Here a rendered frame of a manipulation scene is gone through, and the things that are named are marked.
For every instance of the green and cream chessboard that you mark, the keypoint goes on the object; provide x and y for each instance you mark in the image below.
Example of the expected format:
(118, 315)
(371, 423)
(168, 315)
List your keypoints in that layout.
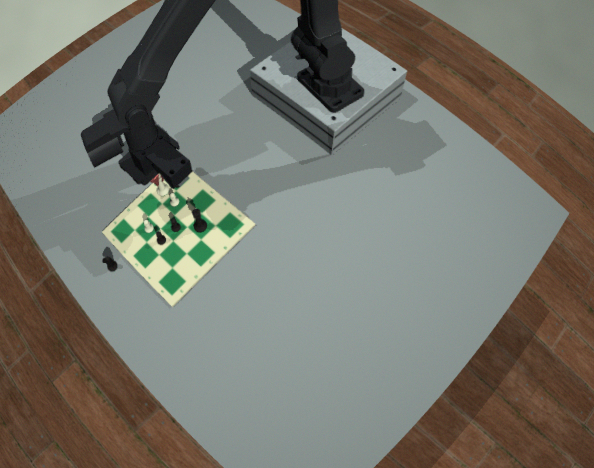
(174, 268)

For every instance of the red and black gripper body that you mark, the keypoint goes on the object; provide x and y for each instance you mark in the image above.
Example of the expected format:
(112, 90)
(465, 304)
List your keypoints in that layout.
(127, 164)

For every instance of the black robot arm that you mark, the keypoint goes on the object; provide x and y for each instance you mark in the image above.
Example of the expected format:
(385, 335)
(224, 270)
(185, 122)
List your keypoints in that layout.
(146, 69)

